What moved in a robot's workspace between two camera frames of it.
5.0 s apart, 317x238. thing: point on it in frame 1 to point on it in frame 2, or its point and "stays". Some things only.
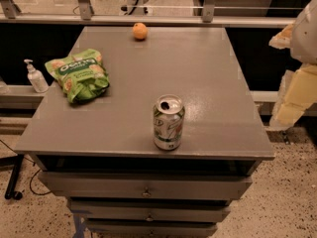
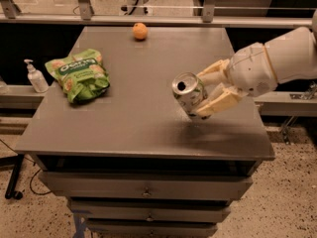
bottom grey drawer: (116, 228) stays
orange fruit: (140, 30) stays
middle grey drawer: (150, 210) stays
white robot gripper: (306, 39) to (250, 69)
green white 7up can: (168, 114) to (189, 89)
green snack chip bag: (83, 77) stays
